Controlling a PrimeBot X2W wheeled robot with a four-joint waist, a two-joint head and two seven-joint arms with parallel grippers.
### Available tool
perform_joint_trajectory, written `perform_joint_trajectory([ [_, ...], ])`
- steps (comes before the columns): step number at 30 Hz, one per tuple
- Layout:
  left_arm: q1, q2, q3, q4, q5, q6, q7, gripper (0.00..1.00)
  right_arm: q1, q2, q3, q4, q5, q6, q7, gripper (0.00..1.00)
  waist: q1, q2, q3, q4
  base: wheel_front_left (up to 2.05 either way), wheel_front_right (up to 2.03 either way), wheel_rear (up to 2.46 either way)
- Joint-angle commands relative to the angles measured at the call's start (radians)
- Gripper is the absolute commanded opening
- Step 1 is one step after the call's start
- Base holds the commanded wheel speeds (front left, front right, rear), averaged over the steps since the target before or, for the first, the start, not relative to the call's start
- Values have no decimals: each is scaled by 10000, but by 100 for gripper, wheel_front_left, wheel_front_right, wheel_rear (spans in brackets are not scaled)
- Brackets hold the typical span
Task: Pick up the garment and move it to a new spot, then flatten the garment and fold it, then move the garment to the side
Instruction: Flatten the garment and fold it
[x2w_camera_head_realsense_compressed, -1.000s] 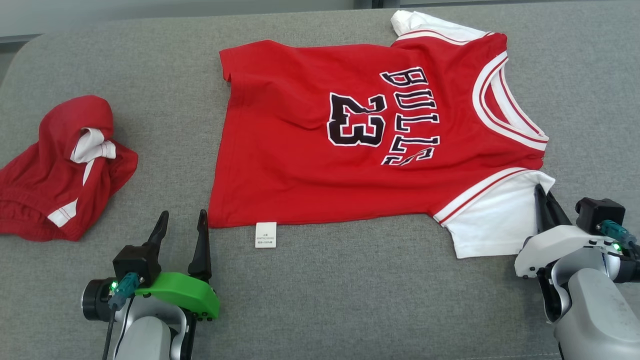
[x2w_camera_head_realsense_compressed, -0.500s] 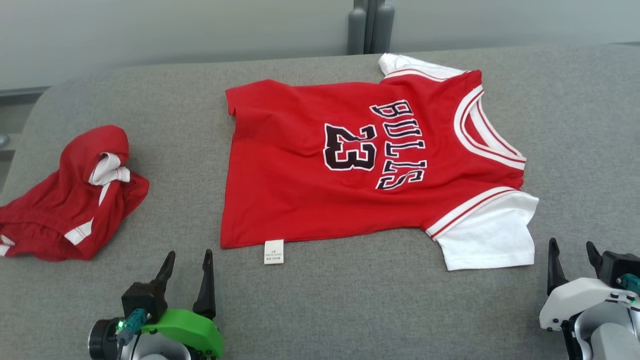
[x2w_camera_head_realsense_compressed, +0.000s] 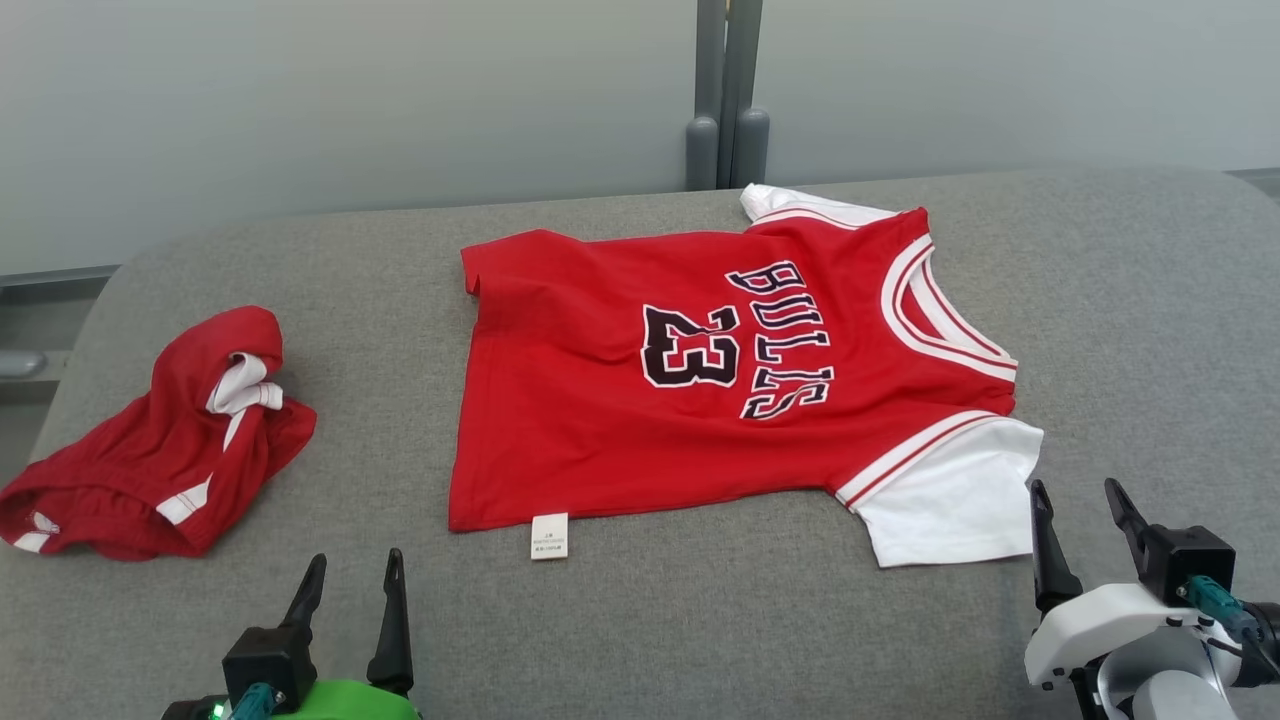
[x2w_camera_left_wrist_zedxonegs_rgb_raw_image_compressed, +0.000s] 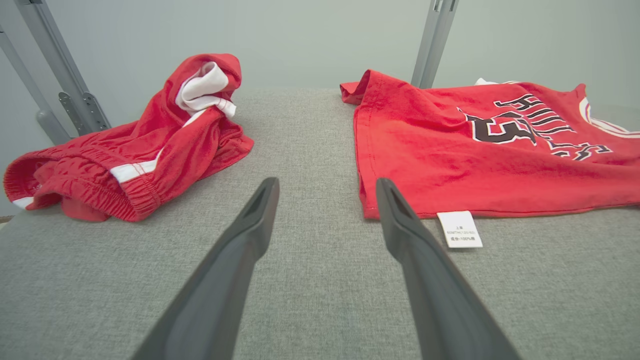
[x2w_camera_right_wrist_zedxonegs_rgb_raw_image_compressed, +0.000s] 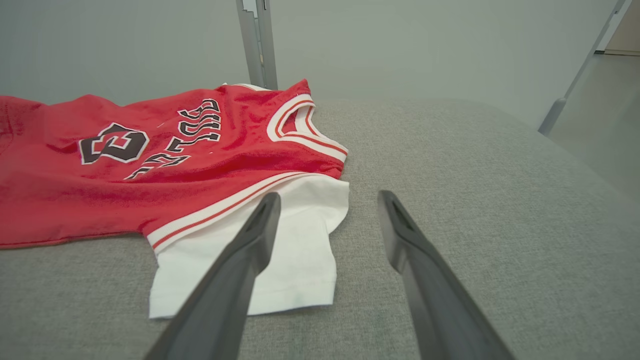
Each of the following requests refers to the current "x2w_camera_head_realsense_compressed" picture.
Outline left camera cable teal plug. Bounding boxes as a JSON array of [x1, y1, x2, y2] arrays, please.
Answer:
[[228, 682, 278, 720]]

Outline red shorts with white stripes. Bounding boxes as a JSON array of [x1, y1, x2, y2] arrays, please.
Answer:
[[0, 305, 318, 562]]

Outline red Bulls 23 jersey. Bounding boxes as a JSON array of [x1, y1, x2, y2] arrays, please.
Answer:
[[447, 183, 1045, 569]]

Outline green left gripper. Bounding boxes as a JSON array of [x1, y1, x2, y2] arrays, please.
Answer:
[[270, 548, 421, 720]]

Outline grey partition post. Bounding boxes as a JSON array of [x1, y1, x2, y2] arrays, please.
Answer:
[[686, 0, 726, 191], [718, 0, 771, 188]]

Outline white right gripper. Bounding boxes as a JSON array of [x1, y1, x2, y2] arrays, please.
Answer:
[[1024, 478, 1241, 693]]

